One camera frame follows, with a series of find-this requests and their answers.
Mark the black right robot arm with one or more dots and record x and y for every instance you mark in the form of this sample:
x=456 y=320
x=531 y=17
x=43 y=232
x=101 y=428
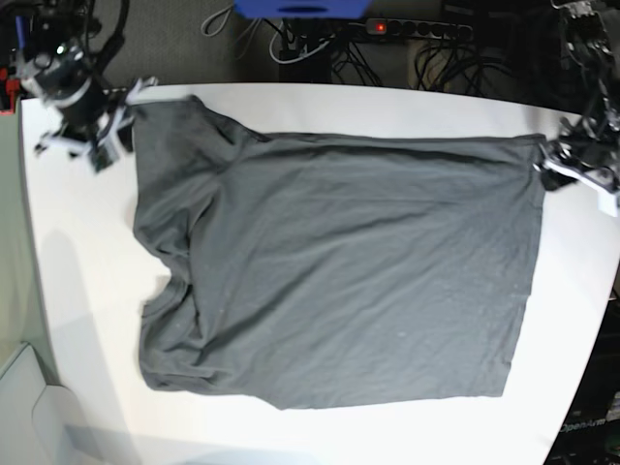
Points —
x=55 y=63

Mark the dark grey t-shirt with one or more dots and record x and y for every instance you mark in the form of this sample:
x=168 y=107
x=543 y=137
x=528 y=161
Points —
x=317 y=271

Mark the black power strip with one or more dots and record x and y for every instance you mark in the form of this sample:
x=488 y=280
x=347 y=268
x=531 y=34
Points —
x=416 y=29

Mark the blue box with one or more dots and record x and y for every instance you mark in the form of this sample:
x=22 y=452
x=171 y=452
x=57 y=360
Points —
x=301 y=8

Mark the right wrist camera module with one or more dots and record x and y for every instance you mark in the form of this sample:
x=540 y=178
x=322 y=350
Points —
x=103 y=156

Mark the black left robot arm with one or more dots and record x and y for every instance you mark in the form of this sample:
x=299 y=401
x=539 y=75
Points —
x=589 y=32

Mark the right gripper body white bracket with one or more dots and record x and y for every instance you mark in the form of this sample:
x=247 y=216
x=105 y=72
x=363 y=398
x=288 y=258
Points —
x=95 y=124

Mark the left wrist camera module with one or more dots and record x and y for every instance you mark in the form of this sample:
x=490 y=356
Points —
x=608 y=203

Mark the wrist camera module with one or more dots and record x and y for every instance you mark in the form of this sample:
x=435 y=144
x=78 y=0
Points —
x=103 y=156
x=608 y=203

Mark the red black object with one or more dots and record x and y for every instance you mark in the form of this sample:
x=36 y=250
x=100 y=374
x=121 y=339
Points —
x=10 y=89

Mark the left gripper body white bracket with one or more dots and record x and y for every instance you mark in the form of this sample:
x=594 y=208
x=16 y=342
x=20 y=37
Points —
x=597 y=167

